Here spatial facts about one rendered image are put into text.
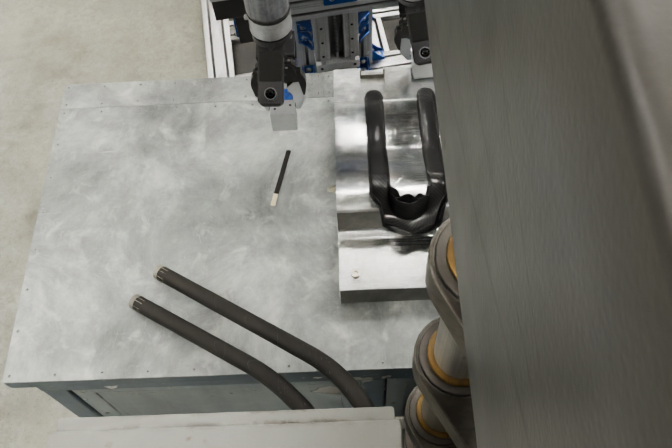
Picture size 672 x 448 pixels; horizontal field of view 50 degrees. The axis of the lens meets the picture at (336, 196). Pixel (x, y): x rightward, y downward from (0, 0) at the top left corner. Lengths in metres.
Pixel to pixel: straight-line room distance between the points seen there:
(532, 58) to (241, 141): 1.45
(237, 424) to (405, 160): 0.87
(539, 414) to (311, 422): 0.47
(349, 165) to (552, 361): 1.26
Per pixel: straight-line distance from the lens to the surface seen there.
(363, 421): 0.64
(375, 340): 1.37
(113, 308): 1.48
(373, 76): 1.60
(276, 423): 0.65
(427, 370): 0.84
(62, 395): 1.63
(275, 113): 1.44
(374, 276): 1.35
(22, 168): 2.78
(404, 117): 1.51
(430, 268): 0.62
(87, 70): 2.96
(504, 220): 0.21
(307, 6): 1.95
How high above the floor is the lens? 2.09
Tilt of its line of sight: 59 degrees down
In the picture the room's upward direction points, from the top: 5 degrees counter-clockwise
